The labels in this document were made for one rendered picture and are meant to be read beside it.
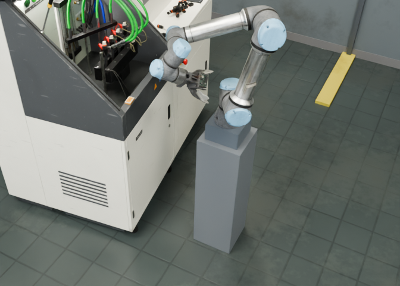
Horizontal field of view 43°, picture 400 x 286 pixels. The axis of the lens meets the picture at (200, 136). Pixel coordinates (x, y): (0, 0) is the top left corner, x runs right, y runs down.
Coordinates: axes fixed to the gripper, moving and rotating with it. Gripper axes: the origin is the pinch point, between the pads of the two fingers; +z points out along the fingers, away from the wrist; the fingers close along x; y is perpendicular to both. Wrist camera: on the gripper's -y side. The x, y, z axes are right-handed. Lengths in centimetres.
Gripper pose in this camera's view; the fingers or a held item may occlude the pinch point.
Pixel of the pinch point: (210, 87)
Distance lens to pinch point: 238.3
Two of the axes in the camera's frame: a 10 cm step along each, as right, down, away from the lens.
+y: 6.7, 0.4, -7.4
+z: 7.2, 1.7, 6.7
